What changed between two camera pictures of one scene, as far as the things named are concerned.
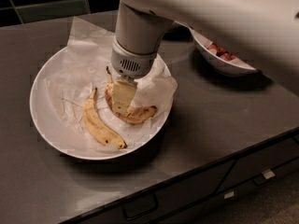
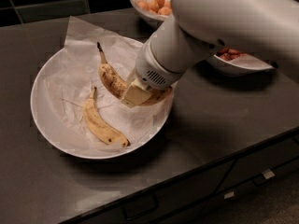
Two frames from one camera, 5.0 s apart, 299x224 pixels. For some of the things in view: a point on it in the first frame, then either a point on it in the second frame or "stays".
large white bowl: x=86 y=111 stays
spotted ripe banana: x=132 y=115 -> x=116 y=83
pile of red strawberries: x=219 y=50 stays
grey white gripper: x=131 y=63 -> x=149 y=69
